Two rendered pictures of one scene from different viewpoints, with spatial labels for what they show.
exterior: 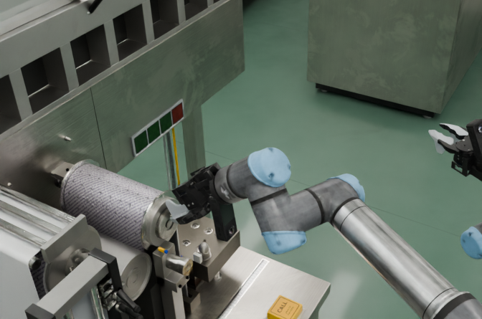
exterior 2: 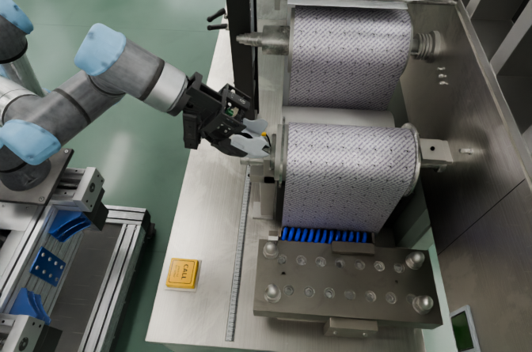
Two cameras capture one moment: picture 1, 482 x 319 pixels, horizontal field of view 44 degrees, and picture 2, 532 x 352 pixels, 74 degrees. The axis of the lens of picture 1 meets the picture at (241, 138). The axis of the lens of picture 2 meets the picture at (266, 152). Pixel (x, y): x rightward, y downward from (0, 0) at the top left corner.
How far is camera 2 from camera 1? 144 cm
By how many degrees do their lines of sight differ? 88
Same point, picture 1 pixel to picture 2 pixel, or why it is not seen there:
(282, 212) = not seen: hidden behind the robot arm
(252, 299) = (221, 278)
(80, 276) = not seen: outside the picture
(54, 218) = not seen: outside the picture
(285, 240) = not seen: hidden behind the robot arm
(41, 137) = (473, 104)
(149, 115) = not seen: outside the picture
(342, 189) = (21, 108)
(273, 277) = (210, 318)
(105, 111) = (497, 232)
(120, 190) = (336, 130)
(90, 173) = (392, 138)
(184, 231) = (314, 277)
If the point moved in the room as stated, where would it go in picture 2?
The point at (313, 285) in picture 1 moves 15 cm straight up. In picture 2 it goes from (164, 326) to (146, 313)
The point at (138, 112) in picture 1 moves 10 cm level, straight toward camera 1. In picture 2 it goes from (497, 332) to (438, 278)
